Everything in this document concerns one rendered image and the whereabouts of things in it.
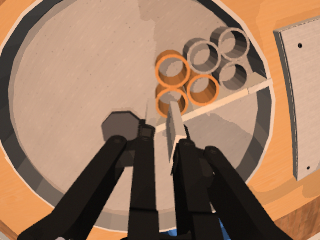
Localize grey metal bushing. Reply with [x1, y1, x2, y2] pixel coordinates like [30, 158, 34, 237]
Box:
[211, 57, 249, 93]
[210, 26, 250, 61]
[183, 38, 221, 74]

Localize bronze bushing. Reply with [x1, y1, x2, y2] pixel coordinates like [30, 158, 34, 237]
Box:
[155, 50, 190, 88]
[155, 83, 188, 118]
[183, 69, 219, 106]

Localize blue shallow tray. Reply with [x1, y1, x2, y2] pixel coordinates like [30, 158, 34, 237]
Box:
[160, 221, 231, 240]

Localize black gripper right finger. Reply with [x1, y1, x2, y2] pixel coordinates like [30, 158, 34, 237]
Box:
[166, 101, 293, 240]

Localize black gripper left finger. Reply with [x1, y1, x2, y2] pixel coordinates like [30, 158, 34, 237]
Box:
[17, 98, 160, 240]

